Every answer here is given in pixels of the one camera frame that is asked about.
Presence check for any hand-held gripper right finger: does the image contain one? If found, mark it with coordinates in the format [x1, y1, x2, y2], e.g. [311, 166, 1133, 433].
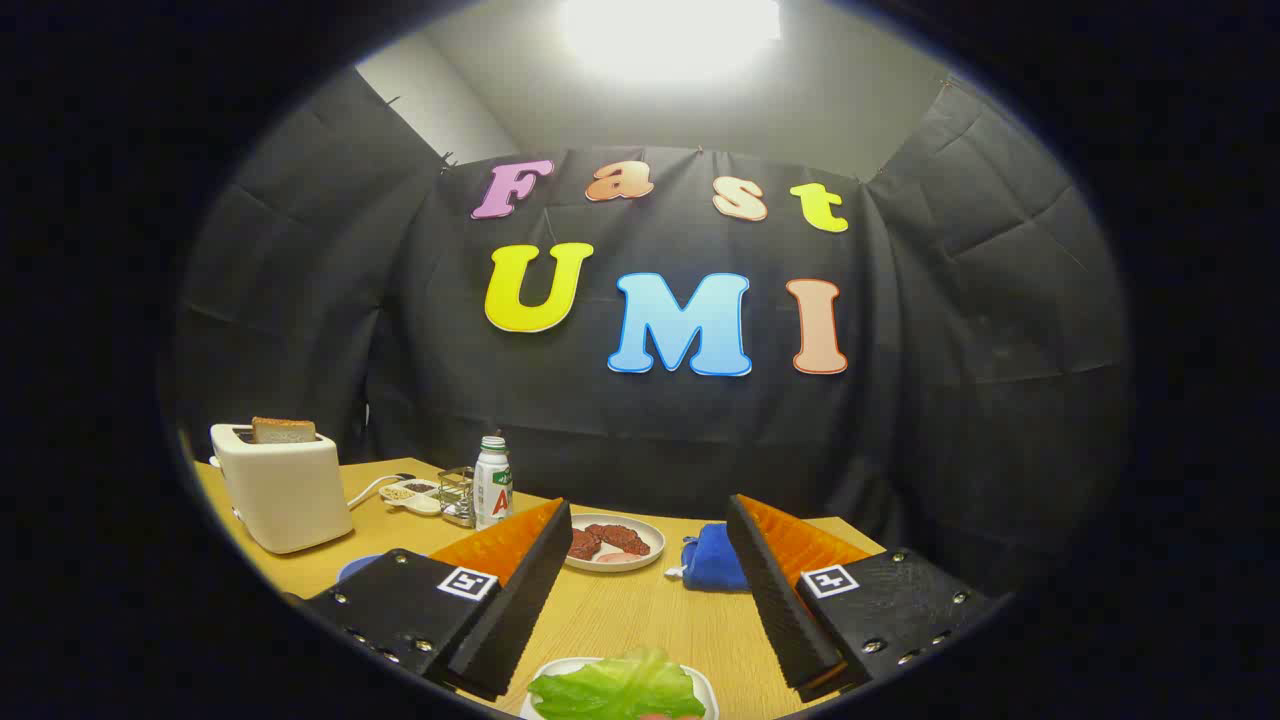
[726, 494, 1011, 703]

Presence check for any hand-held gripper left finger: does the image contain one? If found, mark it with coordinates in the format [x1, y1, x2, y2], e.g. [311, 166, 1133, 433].
[298, 498, 574, 703]

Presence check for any green lettuce leaf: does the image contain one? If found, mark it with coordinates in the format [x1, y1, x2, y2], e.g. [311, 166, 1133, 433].
[527, 648, 707, 720]

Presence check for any toasted bread slice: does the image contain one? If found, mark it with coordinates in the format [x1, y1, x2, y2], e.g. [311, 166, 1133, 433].
[251, 417, 318, 445]

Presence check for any blue folded towel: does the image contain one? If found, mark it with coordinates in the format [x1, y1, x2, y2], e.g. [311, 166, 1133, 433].
[665, 522, 751, 593]

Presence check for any white drink bottle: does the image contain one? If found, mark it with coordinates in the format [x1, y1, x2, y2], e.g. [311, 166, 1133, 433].
[473, 435, 514, 530]

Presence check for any long brown meat piece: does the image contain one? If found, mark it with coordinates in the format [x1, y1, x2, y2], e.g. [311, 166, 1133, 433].
[585, 523, 651, 557]

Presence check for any white square plate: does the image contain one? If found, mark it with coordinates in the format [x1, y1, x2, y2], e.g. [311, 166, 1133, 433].
[518, 656, 719, 720]

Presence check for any clear utensil holder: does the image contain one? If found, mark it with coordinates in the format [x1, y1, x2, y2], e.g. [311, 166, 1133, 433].
[438, 466, 477, 528]

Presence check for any beige round plate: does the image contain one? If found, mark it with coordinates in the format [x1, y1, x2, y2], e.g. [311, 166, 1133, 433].
[563, 513, 666, 573]

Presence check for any black backdrop cloth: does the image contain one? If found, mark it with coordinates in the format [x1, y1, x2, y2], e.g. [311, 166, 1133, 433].
[170, 70, 1136, 601]

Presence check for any white toaster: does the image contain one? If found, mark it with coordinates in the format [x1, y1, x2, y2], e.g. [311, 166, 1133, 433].
[209, 423, 354, 556]

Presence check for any ceiling light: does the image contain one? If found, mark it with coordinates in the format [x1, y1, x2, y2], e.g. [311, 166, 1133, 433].
[560, 0, 783, 81]

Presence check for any white toaster cable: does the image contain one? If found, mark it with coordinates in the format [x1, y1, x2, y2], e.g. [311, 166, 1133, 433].
[345, 473, 416, 511]

